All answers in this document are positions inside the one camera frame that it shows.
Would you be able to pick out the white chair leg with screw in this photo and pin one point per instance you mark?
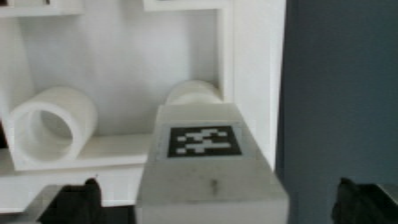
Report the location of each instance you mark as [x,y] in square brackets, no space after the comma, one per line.
[208,184]

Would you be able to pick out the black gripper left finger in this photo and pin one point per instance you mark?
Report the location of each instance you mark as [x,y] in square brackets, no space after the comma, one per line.
[64,205]

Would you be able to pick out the white chair seat piece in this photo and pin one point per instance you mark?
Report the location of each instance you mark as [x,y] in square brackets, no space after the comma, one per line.
[121,48]

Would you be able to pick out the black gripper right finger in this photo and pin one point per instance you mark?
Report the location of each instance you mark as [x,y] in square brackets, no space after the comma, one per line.
[366,203]

